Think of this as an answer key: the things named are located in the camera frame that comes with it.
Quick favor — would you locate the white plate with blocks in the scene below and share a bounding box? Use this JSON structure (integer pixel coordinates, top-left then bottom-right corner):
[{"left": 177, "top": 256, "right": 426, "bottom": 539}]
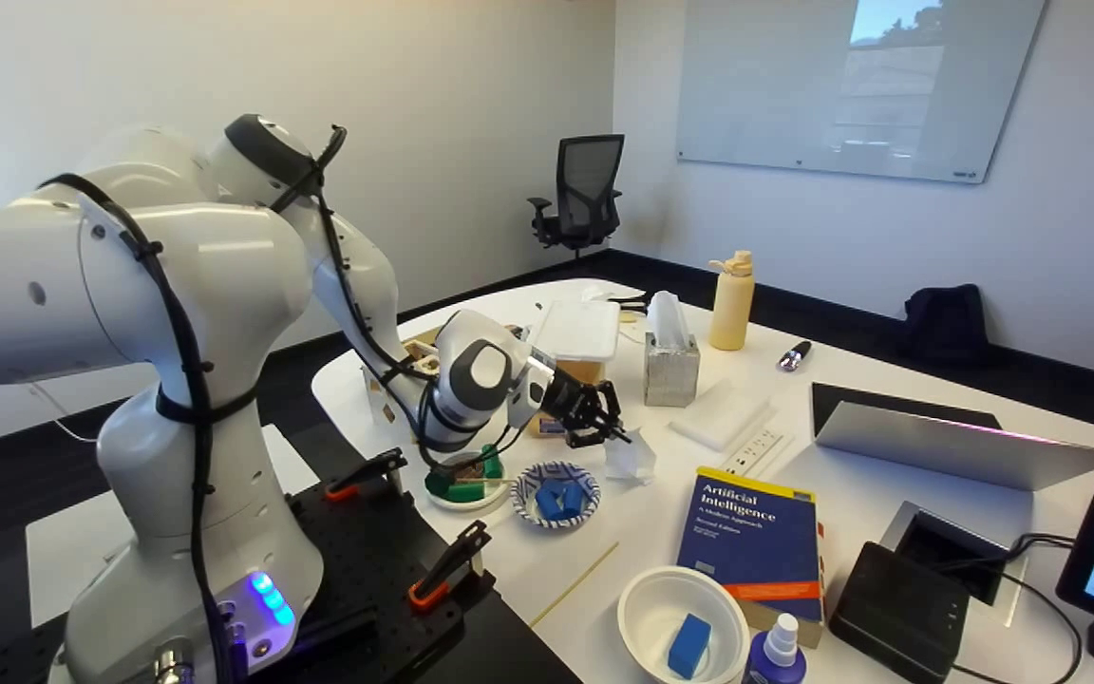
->
[{"left": 426, "top": 444, "right": 512, "bottom": 515}]

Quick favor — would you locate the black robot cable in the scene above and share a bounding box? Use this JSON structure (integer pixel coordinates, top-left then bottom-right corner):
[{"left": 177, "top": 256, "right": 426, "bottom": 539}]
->
[{"left": 40, "top": 120, "right": 540, "bottom": 684}]

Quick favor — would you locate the white bowl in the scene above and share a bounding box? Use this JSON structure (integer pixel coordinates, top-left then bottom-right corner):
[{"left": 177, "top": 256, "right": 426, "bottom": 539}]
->
[{"left": 613, "top": 562, "right": 754, "bottom": 684}]

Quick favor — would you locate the black orange clamp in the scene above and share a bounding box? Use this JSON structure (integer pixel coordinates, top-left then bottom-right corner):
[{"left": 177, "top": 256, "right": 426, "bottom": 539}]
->
[
  {"left": 403, "top": 517, "right": 493, "bottom": 615},
  {"left": 320, "top": 444, "right": 410, "bottom": 506}
]

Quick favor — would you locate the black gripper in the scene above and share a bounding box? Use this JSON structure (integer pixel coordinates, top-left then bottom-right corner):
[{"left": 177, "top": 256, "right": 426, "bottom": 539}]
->
[{"left": 536, "top": 370, "right": 634, "bottom": 450}]

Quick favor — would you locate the white cutting board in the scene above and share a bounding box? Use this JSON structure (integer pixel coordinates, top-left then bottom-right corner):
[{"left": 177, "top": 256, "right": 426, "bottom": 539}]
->
[{"left": 527, "top": 297, "right": 622, "bottom": 372}]

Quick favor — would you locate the black tablet cable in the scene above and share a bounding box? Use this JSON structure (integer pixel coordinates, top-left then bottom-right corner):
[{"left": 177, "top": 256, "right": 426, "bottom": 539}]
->
[{"left": 949, "top": 530, "right": 1092, "bottom": 684}]

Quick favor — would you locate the blue sponge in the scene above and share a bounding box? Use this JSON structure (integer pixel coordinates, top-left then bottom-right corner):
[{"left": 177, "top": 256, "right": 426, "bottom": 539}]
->
[{"left": 667, "top": 611, "right": 718, "bottom": 682}]

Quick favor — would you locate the grey tissue box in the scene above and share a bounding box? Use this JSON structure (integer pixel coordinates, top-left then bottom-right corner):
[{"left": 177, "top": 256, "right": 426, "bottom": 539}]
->
[{"left": 637, "top": 289, "right": 705, "bottom": 411}]

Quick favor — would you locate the wooden shape sorter box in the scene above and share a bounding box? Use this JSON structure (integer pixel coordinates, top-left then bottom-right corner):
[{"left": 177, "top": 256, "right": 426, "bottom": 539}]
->
[{"left": 368, "top": 322, "right": 449, "bottom": 429}]

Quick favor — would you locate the black marker pen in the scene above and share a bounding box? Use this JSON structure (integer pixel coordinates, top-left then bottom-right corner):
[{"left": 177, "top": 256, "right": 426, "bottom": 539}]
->
[{"left": 775, "top": 340, "right": 818, "bottom": 378}]

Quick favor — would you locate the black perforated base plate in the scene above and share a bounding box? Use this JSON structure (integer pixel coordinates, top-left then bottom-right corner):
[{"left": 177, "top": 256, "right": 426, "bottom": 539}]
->
[{"left": 237, "top": 468, "right": 580, "bottom": 684}]

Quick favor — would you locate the blue block in bowl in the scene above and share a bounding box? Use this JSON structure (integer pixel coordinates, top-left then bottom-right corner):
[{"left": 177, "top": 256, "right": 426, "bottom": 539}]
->
[{"left": 532, "top": 473, "right": 587, "bottom": 525}]

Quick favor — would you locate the blue patterned bowl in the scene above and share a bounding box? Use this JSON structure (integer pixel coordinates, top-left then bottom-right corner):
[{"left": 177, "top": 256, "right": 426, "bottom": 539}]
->
[{"left": 510, "top": 460, "right": 606, "bottom": 535}]

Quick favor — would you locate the yellow squeeze bottle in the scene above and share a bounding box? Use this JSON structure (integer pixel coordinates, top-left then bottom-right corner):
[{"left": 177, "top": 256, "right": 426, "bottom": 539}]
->
[{"left": 708, "top": 246, "right": 762, "bottom": 355}]

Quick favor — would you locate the blue sanitizer bottle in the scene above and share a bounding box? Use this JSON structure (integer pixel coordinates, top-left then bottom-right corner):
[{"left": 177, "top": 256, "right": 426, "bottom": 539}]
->
[{"left": 743, "top": 609, "right": 810, "bottom": 684}]

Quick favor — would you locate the blue book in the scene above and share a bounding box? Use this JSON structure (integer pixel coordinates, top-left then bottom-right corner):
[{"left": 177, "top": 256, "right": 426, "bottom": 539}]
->
[{"left": 672, "top": 463, "right": 829, "bottom": 625}]

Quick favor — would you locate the clear plastic container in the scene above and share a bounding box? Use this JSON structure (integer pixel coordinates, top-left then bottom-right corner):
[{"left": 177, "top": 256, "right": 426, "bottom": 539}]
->
[{"left": 544, "top": 358, "right": 610, "bottom": 391}]

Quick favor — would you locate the black box device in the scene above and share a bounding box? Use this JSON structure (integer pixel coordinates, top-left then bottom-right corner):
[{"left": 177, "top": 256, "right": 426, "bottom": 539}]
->
[{"left": 826, "top": 539, "right": 974, "bottom": 684}]

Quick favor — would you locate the silver laptop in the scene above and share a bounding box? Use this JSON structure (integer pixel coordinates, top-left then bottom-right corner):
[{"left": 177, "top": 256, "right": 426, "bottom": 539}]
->
[{"left": 772, "top": 400, "right": 1094, "bottom": 549}]

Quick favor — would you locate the wall whiteboard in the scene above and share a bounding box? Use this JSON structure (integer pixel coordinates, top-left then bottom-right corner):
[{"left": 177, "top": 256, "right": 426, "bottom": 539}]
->
[{"left": 672, "top": 0, "right": 1053, "bottom": 192}]

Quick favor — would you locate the black backpack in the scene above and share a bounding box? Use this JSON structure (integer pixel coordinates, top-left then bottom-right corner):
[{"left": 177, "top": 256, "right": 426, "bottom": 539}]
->
[{"left": 896, "top": 281, "right": 991, "bottom": 372}]

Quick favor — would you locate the grey framed black device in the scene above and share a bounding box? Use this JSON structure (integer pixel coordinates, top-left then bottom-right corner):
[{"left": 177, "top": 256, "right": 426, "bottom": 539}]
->
[{"left": 877, "top": 498, "right": 1032, "bottom": 609}]

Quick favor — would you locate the black mesh office chair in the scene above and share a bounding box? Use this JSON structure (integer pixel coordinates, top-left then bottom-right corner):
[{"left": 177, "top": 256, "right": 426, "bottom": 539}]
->
[{"left": 523, "top": 134, "right": 626, "bottom": 263}]

